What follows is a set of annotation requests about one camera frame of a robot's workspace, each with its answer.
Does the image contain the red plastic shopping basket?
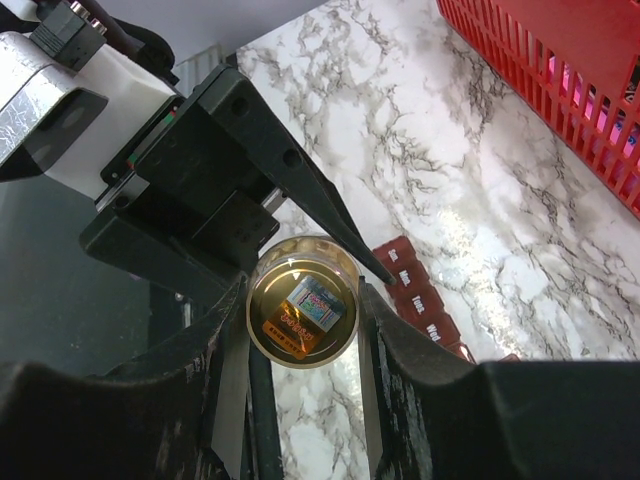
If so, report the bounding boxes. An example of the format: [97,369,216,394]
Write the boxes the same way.
[437,0,639,214]

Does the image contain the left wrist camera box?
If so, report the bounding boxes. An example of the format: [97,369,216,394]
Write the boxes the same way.
[1,1,181,209]

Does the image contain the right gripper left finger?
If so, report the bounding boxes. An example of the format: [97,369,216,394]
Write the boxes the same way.
[105,280,246,479]

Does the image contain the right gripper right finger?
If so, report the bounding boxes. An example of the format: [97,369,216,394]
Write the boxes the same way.
[358,280,473,479]

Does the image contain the clear pill bottle yellow pills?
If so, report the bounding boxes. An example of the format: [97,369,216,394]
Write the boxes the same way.
[246,235,360,369]

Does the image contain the red weekly pill organizer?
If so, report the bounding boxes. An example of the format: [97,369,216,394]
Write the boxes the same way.
[373,236,476,364]

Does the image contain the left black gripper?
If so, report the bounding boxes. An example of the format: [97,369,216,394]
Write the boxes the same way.
[79,64,395,300]

